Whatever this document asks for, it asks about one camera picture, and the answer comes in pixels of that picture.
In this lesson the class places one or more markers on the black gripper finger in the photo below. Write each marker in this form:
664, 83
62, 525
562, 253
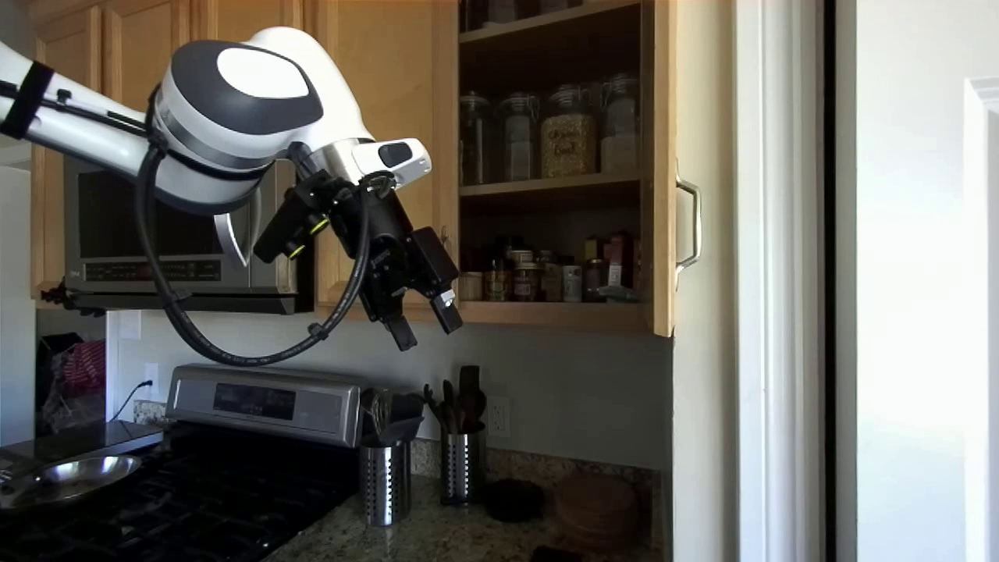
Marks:
396, 323
442, 281

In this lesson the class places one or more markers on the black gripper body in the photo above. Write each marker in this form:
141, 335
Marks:
385, 252

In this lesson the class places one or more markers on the light wooden cabinet door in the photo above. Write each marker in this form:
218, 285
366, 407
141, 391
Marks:
417, 83
664, 158

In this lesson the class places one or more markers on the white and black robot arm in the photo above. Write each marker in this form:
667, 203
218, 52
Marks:
237, 113

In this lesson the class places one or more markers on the small spice jar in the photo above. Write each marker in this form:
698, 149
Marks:
473, 288
498, 281

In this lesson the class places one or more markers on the black spatula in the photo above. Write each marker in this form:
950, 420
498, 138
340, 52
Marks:
406, 416

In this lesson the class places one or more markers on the dark kitchen utensil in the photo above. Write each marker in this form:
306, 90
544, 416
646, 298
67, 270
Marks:
473, 401
442, 407

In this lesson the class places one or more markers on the black cooking spoon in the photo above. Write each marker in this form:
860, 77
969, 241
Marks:
373, 416

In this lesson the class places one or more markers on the white spice bottle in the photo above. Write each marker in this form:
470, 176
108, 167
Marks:
573, 281

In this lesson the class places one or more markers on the glass storage jar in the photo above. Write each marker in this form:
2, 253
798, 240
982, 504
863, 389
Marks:
619, 128
474, 141
519, 141

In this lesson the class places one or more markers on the dark spice bottle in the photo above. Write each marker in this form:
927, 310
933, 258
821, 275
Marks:
594, 275

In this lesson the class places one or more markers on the stainless steel stove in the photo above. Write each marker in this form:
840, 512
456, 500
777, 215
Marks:
260, 401

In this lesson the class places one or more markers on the perforated steel utensil holder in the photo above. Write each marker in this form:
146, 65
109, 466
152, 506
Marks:
462, 469
385, 485

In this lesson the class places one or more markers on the jar with tan contents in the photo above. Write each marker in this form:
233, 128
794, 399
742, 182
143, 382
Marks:
569, 141

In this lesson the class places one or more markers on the black round dish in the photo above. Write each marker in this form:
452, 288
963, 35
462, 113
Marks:
512, 500

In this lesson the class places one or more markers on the stainless steel microwave oven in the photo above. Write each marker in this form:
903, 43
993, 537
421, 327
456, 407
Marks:
126, 240

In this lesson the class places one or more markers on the pale container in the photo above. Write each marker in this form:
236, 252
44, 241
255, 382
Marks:
490, 12

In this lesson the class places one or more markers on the round wooden board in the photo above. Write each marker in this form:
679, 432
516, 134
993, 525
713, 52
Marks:
594, 510

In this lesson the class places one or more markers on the dark red bag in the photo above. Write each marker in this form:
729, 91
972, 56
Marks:
70, 386

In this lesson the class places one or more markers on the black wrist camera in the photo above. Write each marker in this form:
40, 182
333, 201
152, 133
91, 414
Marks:
285, 224

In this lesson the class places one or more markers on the wooden wall cabinet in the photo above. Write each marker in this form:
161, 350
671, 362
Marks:
562, 207

